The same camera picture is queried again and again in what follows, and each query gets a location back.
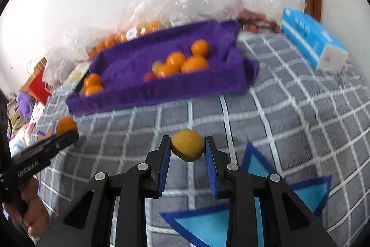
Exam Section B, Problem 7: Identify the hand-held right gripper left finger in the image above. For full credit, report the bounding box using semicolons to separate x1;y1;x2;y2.
37;135;172;247

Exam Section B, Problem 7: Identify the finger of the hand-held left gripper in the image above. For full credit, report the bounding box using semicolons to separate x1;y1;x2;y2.
12;130;80;162

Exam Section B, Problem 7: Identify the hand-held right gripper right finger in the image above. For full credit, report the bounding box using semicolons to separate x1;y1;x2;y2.
204;135;337;247

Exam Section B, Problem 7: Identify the small yellow fruit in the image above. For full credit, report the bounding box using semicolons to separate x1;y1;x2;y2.
170;129;205;162

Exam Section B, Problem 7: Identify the purple towel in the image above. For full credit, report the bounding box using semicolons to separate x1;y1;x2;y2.
65;20;260;116

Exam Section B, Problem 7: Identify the large orange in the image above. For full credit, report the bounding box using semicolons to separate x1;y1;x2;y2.
181;56;209;74

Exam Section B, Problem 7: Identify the pile of red fruits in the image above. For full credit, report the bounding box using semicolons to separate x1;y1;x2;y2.
238;8;282;33

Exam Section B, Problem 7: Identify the person's left hand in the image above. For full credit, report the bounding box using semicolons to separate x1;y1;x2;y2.
4;178;50;237

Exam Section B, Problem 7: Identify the pastel printed quilt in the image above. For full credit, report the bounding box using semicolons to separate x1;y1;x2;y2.
9;122;38;155

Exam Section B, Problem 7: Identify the purple cloth bundle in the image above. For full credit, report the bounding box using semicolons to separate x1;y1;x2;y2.
17;92;35;123

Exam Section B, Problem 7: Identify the red paper bag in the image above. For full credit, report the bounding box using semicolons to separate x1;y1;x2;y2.
19;57;52;106

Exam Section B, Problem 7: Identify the white plastic bag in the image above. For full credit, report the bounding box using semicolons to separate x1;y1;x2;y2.
43;59;76;84

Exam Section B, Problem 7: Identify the printed paper sheet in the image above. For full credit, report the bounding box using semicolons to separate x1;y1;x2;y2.
68;62;91;82

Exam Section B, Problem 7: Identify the clear plastic bag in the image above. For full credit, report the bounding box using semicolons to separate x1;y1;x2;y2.
48;30;122;62

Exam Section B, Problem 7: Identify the pile of bagged oranges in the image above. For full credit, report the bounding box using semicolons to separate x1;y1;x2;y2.
87;21;168;59

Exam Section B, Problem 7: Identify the blue tissue box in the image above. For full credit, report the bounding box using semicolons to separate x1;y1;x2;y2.
281;8;349;72

